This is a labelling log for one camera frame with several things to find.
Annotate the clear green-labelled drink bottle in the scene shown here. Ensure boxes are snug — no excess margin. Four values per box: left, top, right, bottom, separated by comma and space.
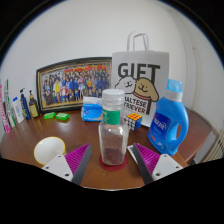
97, 88, 130, 166

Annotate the flat round red coaster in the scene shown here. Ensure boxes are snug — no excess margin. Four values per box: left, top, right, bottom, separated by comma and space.
98, 153, 129, 172

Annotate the white tube bottle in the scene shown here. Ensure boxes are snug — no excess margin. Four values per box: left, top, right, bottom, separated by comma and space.
12, 96, 25, 124

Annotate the blue tissue pack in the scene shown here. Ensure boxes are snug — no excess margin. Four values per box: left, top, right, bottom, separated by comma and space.
81, 96, 104, 123

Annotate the dark-framed group photo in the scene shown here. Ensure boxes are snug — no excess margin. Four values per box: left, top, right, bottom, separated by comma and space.
35, 56, 113, 115

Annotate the dark yellow-labelled pump bottle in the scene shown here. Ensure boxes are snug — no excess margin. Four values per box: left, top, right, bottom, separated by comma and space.
28, 89, 41, 118

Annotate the dark blue pump bottle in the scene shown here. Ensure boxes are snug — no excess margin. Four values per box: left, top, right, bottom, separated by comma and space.
19, 87, 32, 121

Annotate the white printed paper bag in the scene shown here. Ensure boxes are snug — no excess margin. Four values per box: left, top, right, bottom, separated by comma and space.
111, 31, 170, 128

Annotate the colourful puzzle cube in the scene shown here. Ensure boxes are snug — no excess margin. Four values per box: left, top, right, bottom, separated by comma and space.
123, 112, 143, 131

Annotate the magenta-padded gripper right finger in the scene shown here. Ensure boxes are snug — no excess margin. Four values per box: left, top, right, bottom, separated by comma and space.
132, 143, 184, 186

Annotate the white mug with yellow rim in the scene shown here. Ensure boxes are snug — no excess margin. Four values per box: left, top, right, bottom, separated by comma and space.
33, 136, 67, 166

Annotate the blue detergent bottle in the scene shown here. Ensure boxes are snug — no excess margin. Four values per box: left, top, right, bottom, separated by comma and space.
147, 78, 190, 157

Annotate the white wall radiator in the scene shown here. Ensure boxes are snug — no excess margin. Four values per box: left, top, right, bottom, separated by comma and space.
202, 129, 224, 164

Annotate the small green box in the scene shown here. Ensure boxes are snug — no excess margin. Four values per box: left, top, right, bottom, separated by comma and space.
55, 112, 70, 122
43, 111, 57, 120

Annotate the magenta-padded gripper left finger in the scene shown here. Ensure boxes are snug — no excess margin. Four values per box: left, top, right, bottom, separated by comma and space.
40, 143, 92, 186

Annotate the brown wooden side table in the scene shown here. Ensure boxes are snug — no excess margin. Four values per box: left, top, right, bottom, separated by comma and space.
179, 107, 213, 165

